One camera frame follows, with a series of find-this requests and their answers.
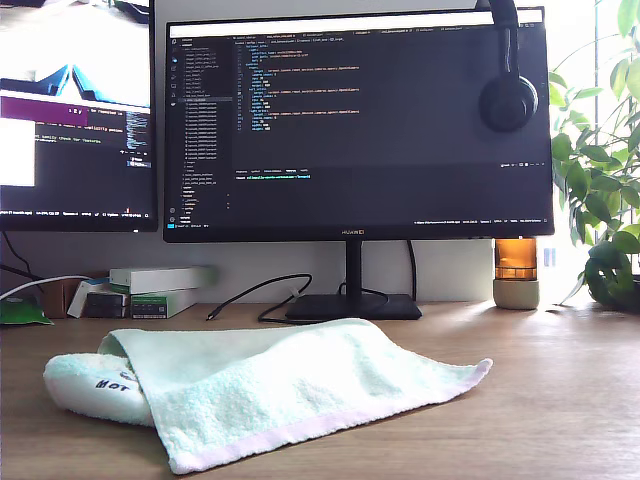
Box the black monitor with purple window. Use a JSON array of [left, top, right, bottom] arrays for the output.
[[0, 0, 159, 234]]

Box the white box with blue edge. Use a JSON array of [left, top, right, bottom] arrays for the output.
[[66, 276, 112, 319]]

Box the mint tea towel pink border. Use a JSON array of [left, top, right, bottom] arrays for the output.
[[43, 317, 495, 476]]

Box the black USB cable with plug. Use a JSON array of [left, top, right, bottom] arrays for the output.
[[206, 272, 315, 324]]

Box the white cable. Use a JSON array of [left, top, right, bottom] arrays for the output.
[[0, 274, 95, 302]]

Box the white box with green label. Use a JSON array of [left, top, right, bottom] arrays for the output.
[[129, 288, 202, 320]]

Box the green plastic packet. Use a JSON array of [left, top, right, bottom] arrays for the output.
[[0, 294, 54, 327]]

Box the black monitor power cable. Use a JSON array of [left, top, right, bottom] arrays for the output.
[[337, 238, 419, 315]]

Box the small dark grey box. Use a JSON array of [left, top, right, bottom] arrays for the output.
[[81, 305, 127, 319], [85, 292, 128, 308]]

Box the brown cardboard box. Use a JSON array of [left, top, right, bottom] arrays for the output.
[[39, 272, 109, 320]]

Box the black Huawei monitor on stand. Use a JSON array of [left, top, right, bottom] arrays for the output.
[[162, 5, 556, 322]]

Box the black over-ear headphones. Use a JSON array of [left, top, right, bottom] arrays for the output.
[[477, 0, 541, 134]]

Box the green leafy houseplant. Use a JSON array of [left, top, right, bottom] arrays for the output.
[[547, 0, 640, 310]]

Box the thin black cable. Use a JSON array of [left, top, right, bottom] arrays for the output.
[[0, 231, 49, 282]]

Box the long white cardboard box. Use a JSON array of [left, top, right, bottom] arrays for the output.
[[108, 265, 219, 294]]

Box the amber glass lamp beige base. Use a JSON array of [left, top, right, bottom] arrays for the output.
[[492, 237, 542, 310]]

